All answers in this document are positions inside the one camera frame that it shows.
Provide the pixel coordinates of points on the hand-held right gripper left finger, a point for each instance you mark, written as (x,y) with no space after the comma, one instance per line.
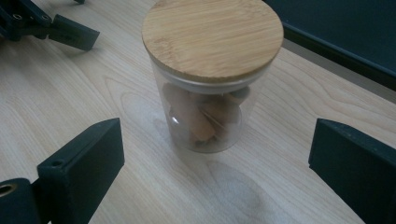
(81,168)

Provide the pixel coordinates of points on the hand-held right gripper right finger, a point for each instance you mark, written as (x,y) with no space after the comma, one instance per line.
(358,174)

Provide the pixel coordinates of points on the small wooden-lid jar brown sticks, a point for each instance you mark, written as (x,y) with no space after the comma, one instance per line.
(211,40)

